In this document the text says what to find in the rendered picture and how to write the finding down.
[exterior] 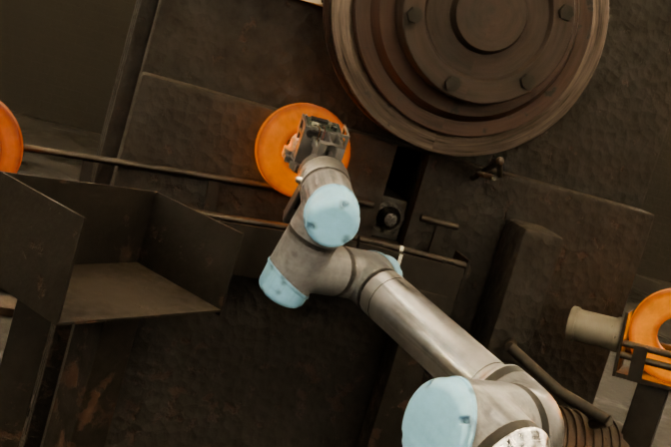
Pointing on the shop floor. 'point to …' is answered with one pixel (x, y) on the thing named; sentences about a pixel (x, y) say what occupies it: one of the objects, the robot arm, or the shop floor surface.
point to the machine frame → (642, 105)
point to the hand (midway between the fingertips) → (306, 139)
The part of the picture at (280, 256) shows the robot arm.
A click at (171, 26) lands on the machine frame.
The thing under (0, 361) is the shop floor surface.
